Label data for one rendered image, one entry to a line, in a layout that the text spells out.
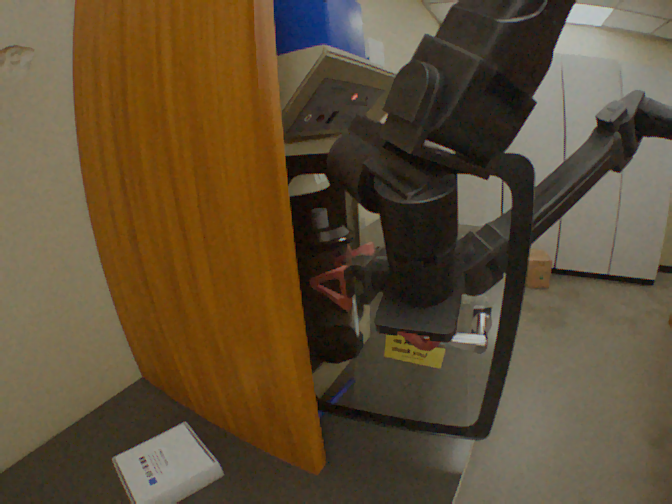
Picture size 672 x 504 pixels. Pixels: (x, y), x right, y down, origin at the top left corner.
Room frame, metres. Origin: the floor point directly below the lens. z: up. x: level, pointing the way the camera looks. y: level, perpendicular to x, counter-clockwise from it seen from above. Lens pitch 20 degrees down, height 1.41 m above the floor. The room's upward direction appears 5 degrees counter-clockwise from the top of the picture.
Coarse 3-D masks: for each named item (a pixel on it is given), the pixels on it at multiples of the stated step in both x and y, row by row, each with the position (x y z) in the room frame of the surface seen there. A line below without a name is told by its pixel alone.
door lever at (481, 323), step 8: (472, 320) 0.31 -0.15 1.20; (480, 320) 0.31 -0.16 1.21; (488, 320) 0.31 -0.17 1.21; (472, 328) 0.31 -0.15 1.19; (480, 328) 0.29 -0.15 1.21; (488, 328) 0.31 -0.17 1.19; (424, 336) 0.29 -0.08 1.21; (456, 336) 0.28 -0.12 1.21; (464, 336) 0.28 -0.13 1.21; (472, 336) 0.28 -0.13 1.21; (480, 336) 0.28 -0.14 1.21; (440, 344) 0.28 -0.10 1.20; (448, 344) 0.28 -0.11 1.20; (456, 344) 0.28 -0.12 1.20; (464, 344) 0.27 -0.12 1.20; (472, 344) 0.27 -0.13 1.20; (480, 344) 0.27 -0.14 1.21; (480, 352) 0.26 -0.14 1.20
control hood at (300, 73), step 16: (320, 48) 0.37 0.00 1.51; (288, 64) 0.39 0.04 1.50; (304, 64) 0.38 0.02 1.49; (320, 64) 0.38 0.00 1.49; (336, 64) 0.40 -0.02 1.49; (352, 64) 0.43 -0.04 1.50; (368, 64) 0.46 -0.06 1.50; (288, 80) 0.39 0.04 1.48; (304, 80) 0.38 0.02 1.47; (320, 80) 0.40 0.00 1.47; (352, 80) 0.46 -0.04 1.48; (368, 80) 0.50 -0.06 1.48; (384, 80) 0.54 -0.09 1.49; (288, 96) 0.39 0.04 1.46; (304, 96) 0.40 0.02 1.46; (384, 96) 0.59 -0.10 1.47; (288, 112) 0.40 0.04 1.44; (368, 112) 0.59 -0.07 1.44; (384, 112) 0.65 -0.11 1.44; (288, 128) 0.43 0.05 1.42
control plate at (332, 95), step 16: (336, 80) 0.43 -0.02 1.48; (320, 96) 0.43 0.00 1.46; (336, 96) 0.46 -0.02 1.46; (352, 96) 0.50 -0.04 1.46; (304, 112) 0.43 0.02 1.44; (320, 112) 0.46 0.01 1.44; (352, 112) 0.54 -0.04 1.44; (304, 128) 0.46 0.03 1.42; (320, 128) 0.50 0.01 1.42; (336, 128) 0.54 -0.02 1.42
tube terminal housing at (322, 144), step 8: (304, 136) 0.53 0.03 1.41; (312, 136) 0.55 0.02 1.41; (320, 136) 0.57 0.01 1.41; (328, 136) 0.59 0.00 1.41; (336, 136) 0.61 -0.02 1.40; (288, 144) 0.49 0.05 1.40; (296, 144) 0.51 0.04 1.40; (304, 144) 0.52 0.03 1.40; (312, 144) 0.54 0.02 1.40; (320, 144) 0.56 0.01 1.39; (328, 144) 0.59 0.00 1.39; (288, 152) 0.49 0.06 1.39; (296, 152) 0.51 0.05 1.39; (304, 152) 0.52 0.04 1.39; (312, 152) 0.54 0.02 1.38; (320, 152) 0.56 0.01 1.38; (328, 152) 0.58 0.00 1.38
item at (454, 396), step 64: (320, 192) 0.39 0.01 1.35; (512, 192) 0.30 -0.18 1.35; (320, 256) 0.39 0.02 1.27; (384, 256) 0.36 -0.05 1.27; (512, 256) 0.30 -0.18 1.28; (320, 320) 0.40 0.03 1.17; (512, 320) 0.30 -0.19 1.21; (320, 384) 0.40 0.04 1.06; (384, 384) 0.36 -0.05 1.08; (448, 384) 0.33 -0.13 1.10
